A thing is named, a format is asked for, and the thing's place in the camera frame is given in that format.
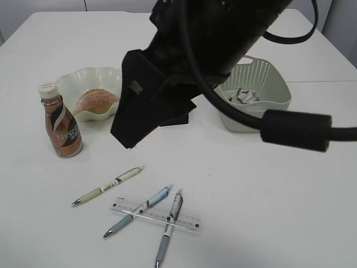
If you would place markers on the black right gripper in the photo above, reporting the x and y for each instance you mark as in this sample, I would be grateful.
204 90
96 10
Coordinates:
205 36

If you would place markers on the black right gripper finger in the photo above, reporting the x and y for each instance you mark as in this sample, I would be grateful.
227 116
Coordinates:
147 94

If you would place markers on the golden bread loaf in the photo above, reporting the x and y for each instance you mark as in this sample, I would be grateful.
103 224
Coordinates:
97 101

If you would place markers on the small paper ball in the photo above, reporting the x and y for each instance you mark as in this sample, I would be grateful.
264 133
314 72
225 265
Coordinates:
232 99

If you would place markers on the paper with brown strip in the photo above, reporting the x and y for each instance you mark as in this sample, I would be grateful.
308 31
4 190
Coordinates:
247 96

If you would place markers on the brown Nescafe coffee bottle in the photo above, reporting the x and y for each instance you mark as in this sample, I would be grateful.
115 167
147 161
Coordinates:
61 126

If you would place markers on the clear plastic ruler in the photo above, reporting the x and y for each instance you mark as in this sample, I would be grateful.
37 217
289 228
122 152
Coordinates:
158 214

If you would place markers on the black mesh pen holder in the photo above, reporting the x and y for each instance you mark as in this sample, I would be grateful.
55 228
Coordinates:
172 118

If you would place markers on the pale green woven plastic basket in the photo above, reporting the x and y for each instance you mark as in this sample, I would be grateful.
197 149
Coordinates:
260 76

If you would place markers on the light blue ballpoint pen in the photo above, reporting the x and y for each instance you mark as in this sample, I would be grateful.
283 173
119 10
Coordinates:
151 202

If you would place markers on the cream white ballpoint pen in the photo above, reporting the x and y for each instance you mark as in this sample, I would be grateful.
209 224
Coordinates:
100 190

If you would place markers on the pale green wavy glass bowl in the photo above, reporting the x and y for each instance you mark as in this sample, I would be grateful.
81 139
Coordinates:
72 86

